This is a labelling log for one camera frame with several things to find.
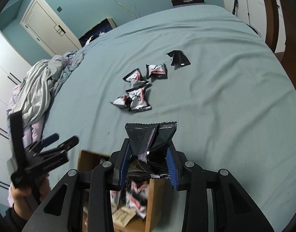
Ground black snack packet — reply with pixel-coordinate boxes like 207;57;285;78
167;50;191;66
125;122;177;165

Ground person's left hand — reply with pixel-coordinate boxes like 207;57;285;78
10;174;51;220

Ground cardboard box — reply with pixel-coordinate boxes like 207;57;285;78
77;150;165;231

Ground crumpled grey blanket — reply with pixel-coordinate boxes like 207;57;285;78
6;51;84;147

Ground snack packets inside box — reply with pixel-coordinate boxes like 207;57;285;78
99;158;168;221

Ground white snack packet left large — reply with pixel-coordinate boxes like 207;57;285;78
111;94;132;108

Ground white snack packet centre right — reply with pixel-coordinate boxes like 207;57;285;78
126;87;152;112

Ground white snack packet upper left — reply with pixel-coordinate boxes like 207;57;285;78
123;68;143;83

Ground teal bed sheet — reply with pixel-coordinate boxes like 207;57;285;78
43;5;296;231

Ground white door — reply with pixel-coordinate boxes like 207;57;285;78
20;0;81;57

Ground white snack packet upper right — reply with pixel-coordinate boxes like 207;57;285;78
146;63;167;79

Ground black bag at bed end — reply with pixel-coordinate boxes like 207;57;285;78
171;0;205;7

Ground white cabinet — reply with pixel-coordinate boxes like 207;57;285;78
218;0;284;54

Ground wooden chair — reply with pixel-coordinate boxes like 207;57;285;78
257;0;296;83

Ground dark blue picture frame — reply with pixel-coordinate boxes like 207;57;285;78
79;18;116;47

